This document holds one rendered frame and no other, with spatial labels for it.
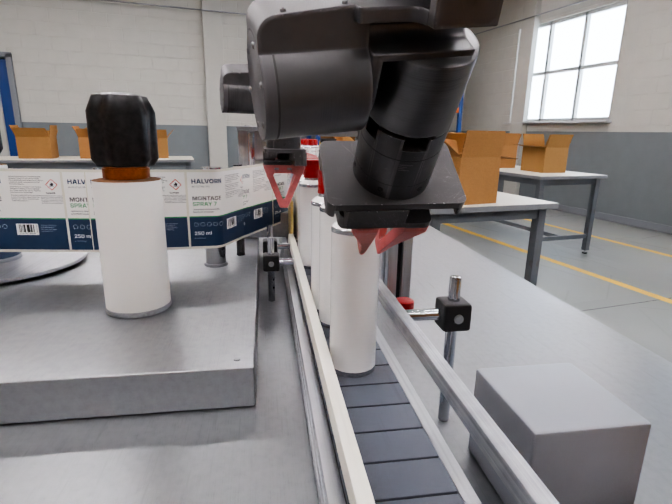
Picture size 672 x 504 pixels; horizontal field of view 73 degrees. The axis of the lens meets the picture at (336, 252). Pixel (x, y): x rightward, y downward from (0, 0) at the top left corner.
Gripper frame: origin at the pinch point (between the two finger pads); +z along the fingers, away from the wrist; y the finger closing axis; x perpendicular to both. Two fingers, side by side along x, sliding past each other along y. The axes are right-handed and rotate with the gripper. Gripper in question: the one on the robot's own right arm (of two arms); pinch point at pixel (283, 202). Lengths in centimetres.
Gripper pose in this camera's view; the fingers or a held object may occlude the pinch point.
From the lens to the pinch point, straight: 79.1
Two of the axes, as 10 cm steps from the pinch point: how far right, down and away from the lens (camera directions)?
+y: 1.7, 2.6, -9.5
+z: -0.3, 9.7, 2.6
